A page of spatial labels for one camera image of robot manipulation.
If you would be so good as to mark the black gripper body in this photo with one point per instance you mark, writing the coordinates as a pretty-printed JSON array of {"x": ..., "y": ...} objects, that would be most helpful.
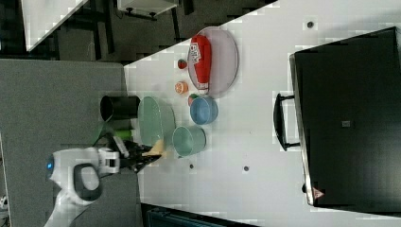
[{"x": 129, "y": 161}]

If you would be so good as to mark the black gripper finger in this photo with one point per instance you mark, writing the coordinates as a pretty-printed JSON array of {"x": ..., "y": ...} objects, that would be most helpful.
[
  {"x": 141, "y": 148},
  {"x": 143, "y": 161}
]

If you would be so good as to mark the peeled banana toy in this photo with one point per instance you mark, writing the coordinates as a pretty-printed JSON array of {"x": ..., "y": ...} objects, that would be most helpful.
[{"x": 157, "y": 149}]

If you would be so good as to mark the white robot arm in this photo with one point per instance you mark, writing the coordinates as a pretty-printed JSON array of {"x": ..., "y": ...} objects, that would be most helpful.
[{"x": 78, "y": 172}]

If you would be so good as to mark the green mug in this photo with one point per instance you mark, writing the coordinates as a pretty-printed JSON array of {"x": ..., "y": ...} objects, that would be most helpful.
[{"x": 189, "y": 140}]

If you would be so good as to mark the green slotted spatula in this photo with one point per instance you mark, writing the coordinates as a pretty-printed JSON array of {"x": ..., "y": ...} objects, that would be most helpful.
[{"x": 120, "y": 128}]

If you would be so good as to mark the green perforated colander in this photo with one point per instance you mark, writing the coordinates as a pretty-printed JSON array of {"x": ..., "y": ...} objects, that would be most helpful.
[{"x": 156, "y": 121}]

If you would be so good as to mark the black round pot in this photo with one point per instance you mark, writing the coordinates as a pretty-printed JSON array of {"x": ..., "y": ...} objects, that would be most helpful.
[{"x": 119, "y": 107}]

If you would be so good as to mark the orange slice toy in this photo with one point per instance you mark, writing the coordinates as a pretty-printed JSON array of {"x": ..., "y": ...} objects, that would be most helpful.
[{"x": 181, "y": 87}]

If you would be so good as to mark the blue bowl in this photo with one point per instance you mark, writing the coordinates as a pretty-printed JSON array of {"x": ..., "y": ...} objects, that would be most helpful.
[{"x": 203, "y": 110}]

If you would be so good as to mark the large red strawberry toy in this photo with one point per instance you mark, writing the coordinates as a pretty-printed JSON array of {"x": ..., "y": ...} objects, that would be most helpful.
[{"x": 191, "y": 98}]

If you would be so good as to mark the small red strawberry toy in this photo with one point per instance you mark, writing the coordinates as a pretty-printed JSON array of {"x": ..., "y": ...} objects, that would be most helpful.
[{"x": 182, "y": 64}]

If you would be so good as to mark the red ketchup bottle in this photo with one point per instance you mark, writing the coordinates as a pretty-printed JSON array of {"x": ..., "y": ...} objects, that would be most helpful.
[{"x": 201, "y": 56}]

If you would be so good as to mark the black toaster oven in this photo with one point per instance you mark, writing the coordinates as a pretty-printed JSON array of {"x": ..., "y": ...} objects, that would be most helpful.
[{"x": 347, "y": 105}]

